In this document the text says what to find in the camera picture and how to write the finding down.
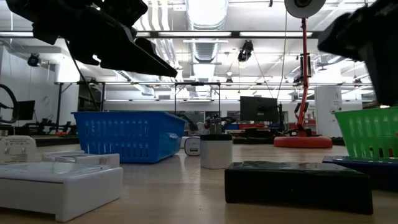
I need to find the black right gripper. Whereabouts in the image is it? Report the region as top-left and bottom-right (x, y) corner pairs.
(362, 0), (398, 106)

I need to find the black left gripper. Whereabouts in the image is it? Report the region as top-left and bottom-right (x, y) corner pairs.
(32, 7), (178, 78)

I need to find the dark blue glossy box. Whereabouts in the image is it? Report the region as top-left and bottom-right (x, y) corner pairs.
(322, 155), (398, 191)

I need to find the black and white plug adapter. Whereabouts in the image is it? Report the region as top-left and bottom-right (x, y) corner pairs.
(200, 117), (233, 170)

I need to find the black box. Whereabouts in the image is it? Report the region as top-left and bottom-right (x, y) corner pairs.
(224, 160), (374, 216)

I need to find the red and white plug charger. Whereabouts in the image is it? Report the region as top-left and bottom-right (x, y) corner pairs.
(0, 134), (37, 165)

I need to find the green plastic basket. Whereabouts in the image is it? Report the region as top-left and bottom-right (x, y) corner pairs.
(334, 106), (398, 159)

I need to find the white round pillar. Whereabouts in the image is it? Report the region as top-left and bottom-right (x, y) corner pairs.
(314, 85), (343, 138)

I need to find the blue plastic basket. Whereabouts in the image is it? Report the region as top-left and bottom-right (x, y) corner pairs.
(71, 111), (187, 165)

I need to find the person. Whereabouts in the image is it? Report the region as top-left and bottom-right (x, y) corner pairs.
(196, 116), (212, 136)

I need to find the red desk lamp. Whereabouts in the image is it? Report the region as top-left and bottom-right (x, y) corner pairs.
(273, 0), (333, 149)

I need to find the black ceiling spotlight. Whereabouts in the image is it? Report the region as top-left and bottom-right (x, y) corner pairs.
(27, 53), (41, 68)
(237, 39), (254, 63)

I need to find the small blue white charger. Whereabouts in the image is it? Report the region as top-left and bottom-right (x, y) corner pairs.
(183, 136), (201, 157)

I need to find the white LCD display unit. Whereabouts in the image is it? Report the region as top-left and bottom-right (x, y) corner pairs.
(41, 150), (121, 169)

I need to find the black computer monitor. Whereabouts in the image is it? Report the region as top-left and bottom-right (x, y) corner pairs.
(239, 96), (279, 123)
(16, 100), (36, 121)

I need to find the white flat box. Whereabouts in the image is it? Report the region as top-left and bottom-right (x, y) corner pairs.
(0, 161), (124, 223)

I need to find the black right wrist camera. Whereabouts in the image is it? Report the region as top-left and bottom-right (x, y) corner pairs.
(317, 11), (374, 62)

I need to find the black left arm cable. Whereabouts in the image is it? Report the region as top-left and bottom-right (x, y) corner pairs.
(63, 39), (101, 112)

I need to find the black background frame rack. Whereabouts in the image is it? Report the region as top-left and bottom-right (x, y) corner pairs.
(55, 80), (222, 133)

